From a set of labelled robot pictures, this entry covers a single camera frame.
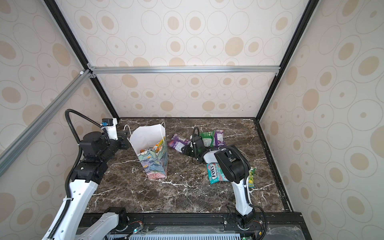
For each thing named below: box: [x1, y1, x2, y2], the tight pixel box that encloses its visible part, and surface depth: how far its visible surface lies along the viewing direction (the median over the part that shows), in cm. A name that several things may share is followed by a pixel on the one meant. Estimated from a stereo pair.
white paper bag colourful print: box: [124, 122, 168, 179], surface depth 83 cm
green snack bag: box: [199, 130, 215, 148], surface depth 105 cm
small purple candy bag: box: [168, 133, 192, 153], surface depth 104 cm
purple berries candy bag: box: [214, 129, 225, 147], surface depth 105 cm
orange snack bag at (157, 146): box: [152, 136, 166, 153], surface depth 80 cm
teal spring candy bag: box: [206, 162, 230, 185], surface depth 89 cm
